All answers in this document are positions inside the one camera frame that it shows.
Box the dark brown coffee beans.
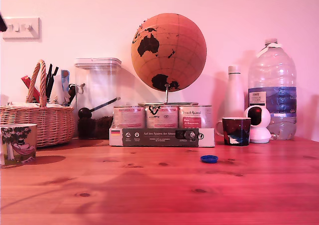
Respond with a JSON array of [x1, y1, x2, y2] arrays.
[[77, 115, 114, 139]]

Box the illustrated cartoon coffee cup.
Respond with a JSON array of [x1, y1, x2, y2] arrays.
[[0, 123, 38, 166]]

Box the tin can black logo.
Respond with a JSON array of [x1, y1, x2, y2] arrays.
[[145, 105, 179, 129]]

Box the cardboard tray box dark print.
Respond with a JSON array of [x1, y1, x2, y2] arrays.
[[109, 127, 215, 147]]

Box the cork globe on metal stand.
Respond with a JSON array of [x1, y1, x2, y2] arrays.
[[131, 13, 207, 107]]

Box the clear plastic lidded container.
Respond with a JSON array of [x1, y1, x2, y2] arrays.
[[74, 57, 122, 140]]

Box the blue round capsule lid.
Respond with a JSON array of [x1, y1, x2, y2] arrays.
[[200, 155, 219, 164]]

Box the white slim bottle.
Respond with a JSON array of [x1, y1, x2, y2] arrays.
[[222, 65, 245, 119]]

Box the dark mug with night print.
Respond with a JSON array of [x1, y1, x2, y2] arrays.
[[215, 117, 251, 146]]

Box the black kitchen utensil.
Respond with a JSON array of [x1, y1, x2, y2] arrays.
[[48, 66, 59, 100], [45, 64, 53, 100]]

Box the large clear water bottle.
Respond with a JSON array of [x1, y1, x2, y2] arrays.
[[247, 38, 297, 141]]

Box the red packet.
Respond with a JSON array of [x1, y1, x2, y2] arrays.
[[21, 76, 40, 103]]

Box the black long-handled scoop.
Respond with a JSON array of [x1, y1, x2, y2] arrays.
[[77, 97, 121, 118]]

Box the dark brown handled utensil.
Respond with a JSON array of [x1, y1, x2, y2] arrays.
[[67, 84, 77, 106]]

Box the small white round camera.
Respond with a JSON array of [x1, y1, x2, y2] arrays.
[[243, 105, 272, 144]]

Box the wicker basket with handle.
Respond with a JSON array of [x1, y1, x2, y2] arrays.
[[0, 59, 75, 148]]

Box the white wall switch plate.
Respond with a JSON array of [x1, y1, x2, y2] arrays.
[[2, 17, 40, 41]]

